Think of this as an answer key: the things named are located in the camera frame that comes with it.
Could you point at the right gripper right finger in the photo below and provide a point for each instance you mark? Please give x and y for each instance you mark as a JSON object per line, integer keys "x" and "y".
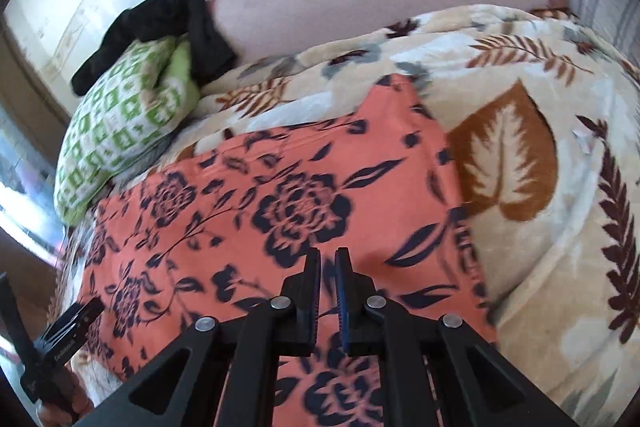
{"x": 434, "y": 372}

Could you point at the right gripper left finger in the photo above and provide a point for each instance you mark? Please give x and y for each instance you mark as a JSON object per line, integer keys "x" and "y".
{"x": 222, "y": 373}

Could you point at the orange floral garment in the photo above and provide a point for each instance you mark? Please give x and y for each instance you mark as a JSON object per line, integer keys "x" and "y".
{"x": 217, "y": 234}

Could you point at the person's left hand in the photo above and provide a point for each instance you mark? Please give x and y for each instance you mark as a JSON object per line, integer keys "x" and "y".
{"x": 50, "y": 415}

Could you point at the brown glass door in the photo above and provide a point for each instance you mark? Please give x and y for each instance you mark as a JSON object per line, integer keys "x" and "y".
{"x": 32, "y": 236}

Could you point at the leaf print blanket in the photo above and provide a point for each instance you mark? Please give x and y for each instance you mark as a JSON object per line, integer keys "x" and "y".
{"x": 541, "y": 118}

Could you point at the green checkered pillow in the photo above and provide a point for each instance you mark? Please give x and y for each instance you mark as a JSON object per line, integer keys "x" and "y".
{"x": 141, "y": 99}

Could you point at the black garment on pillow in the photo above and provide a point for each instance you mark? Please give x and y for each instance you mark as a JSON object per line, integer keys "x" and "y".
{"x": 211, "y": 55}

